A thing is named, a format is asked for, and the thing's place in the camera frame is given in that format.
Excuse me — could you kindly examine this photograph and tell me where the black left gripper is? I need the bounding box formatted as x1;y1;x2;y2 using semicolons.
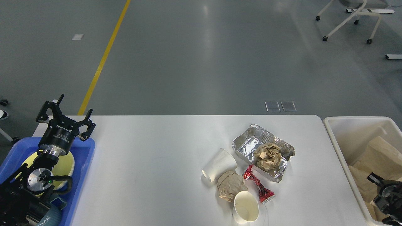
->
36;94;96;156

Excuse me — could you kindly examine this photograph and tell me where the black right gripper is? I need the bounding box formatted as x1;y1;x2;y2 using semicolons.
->
367;173;402;217

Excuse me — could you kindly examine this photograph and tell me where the brown paper bag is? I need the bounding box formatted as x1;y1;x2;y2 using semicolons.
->
349;136;402;222

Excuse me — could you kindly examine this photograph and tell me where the yellow plastic plate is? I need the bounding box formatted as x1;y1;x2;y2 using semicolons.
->
22;153;75;196

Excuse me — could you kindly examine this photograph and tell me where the blue-grey HOME mug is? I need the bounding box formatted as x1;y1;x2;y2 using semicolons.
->
34;194;68;226

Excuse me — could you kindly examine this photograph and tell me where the aluminium foil tray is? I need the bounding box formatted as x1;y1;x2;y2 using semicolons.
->
232;124;295;183

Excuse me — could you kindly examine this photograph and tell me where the brown paper ball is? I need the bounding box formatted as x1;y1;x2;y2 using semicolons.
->
253;143;282;172

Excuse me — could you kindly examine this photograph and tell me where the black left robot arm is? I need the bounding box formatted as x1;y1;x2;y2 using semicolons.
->
1;94;96;226

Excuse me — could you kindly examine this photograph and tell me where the beige plastic bin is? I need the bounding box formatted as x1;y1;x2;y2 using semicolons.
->
323;116;402;226

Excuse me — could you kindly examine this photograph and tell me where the blue plastic tray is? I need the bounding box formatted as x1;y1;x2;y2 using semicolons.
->
0;137;95;226

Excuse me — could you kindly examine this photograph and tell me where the white floor marker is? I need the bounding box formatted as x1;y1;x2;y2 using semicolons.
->
72;34;84;40

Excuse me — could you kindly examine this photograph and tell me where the red snack wrapper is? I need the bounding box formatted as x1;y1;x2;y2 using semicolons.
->
243;164;275;204

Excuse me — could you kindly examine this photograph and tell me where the floor outlet cover right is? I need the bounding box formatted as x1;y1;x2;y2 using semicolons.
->
280;101;297;112

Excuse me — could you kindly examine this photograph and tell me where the floor outlet cover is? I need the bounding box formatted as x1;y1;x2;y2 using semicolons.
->
265;101;281;112
280;101;297;112

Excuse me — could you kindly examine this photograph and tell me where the white table leg bar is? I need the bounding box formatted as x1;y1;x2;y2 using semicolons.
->
385;54;402;60

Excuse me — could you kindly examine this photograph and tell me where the floor outlet cover left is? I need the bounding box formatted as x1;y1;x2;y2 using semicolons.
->
265;101;281;112

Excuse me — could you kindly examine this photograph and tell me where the white paper cup upright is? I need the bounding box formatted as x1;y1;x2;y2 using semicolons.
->
232;191;259;224

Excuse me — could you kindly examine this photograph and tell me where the crumpled brown paper wrapper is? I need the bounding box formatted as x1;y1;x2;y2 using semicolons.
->
217;170;248;202

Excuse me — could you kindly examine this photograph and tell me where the white paper cup lying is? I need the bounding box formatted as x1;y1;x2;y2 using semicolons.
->
201;148;237;182

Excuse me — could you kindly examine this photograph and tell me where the white far base bar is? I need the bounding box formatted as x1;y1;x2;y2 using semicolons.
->
346;8;395;14

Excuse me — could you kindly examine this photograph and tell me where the white rolling chair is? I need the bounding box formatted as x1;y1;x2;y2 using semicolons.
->
323;0;388;44

